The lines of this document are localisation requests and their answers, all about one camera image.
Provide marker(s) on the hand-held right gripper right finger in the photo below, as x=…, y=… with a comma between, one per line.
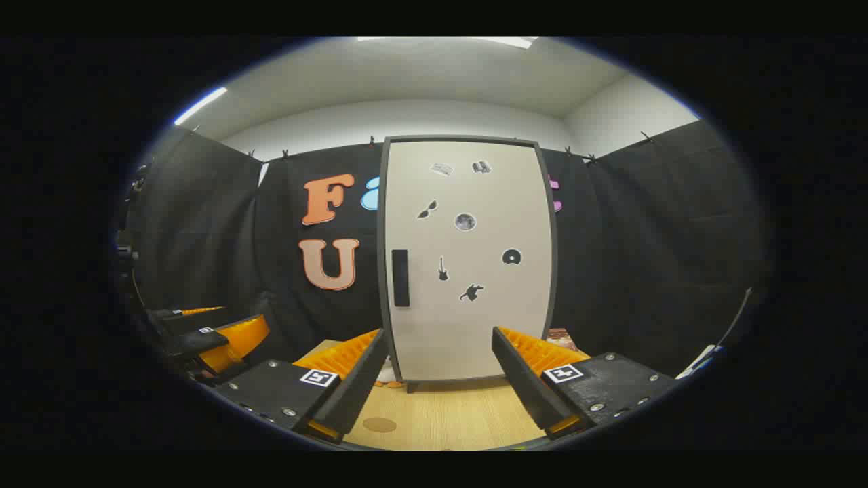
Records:
x=522, y=383

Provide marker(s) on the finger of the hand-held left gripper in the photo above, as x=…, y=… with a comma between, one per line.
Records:
x=203, y=346
x=190, y=320

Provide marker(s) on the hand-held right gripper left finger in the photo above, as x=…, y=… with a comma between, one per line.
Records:
x=356, y=393

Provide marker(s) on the round brown coaster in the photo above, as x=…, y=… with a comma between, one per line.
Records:
x=380, y=425

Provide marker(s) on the white cabinet door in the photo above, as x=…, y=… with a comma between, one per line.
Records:
x=488, y=325

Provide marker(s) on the grey cabinet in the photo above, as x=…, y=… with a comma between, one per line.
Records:
x=447, y=384

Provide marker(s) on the penguin plush toy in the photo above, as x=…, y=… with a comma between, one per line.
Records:
x=388, y=373

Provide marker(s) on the brown cover book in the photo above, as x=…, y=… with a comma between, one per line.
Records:
x=559, y=337

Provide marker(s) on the black backdrop cloth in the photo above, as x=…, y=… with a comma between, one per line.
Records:
x=203, y=237

